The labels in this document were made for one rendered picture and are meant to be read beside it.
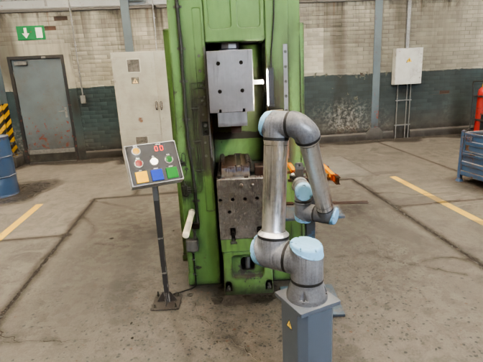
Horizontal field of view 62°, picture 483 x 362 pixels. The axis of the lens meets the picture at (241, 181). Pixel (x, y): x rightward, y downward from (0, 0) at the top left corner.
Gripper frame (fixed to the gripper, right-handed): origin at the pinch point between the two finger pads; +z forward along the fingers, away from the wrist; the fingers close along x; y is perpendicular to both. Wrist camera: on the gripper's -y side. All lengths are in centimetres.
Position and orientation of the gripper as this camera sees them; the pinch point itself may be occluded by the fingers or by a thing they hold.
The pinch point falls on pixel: (295, 172)
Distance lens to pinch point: 244.5
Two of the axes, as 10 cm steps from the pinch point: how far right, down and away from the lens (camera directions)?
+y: 0.4, 9.7, 2.4
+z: 0.1, -2.4, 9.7
